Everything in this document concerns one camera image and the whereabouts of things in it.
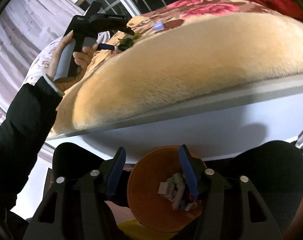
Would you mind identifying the dark green gold wrapper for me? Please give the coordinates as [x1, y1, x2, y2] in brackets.
[117, 33, 142, 51]

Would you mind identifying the orange trash bin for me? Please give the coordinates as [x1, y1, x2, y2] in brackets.
[127, 146, 202, 233]

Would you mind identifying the white sheer left curtain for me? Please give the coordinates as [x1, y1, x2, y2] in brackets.
[0, 0, 84, 124]

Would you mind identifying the person left hand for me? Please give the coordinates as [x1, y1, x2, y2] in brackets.
[47, 30, 98, 92]

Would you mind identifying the black left jacket sleeve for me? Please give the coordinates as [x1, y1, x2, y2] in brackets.
[0, 75, 64, 239]

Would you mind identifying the small purple white box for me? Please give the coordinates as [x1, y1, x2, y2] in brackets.
[153, 22, 165, 32]

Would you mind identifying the white cylindrical tube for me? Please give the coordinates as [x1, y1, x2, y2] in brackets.
[172, 173, 185, 210]

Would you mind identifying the floral plush bed blanket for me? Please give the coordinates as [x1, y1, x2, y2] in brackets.
[49, 0, 303, 137]

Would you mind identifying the white square box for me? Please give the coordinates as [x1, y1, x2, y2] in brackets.
[158, 182, 170, 195]

